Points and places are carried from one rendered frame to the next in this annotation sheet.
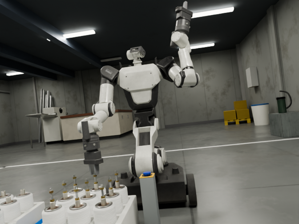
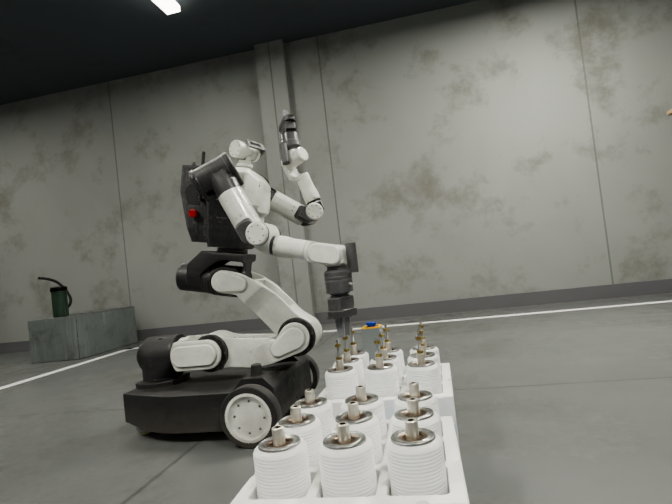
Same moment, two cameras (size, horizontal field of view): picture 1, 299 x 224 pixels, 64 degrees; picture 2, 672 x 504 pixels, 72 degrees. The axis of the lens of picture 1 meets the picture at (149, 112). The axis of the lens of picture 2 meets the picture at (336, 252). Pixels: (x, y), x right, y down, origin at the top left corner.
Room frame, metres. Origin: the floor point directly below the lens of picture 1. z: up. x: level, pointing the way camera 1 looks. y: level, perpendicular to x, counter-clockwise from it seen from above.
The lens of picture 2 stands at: (1.16, 1.82, 0.55)
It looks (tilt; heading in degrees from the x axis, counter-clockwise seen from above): 2 degrees up; 275
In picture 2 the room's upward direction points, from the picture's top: 7 degrees counter-clockwise
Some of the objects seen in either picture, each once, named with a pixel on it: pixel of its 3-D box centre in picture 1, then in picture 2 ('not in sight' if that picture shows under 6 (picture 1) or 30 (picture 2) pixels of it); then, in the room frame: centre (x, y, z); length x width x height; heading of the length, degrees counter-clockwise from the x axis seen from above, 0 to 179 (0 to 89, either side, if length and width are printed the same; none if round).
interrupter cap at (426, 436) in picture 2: not in sight; (412, 437); (1.13, 1.02, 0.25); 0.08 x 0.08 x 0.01
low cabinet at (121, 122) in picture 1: (102, 125); not in sight; (8.87, 1.82, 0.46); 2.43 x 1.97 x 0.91; 173
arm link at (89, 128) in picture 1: (90, 130); (340, 261); (1.27, 0.33, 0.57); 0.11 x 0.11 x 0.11; 80
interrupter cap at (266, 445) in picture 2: not in sight; (279, 443); (1.37, 1.00, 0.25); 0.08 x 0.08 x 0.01
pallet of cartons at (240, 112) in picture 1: (235, 112); not in sight; (8.21, -2.95, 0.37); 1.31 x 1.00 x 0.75; 173
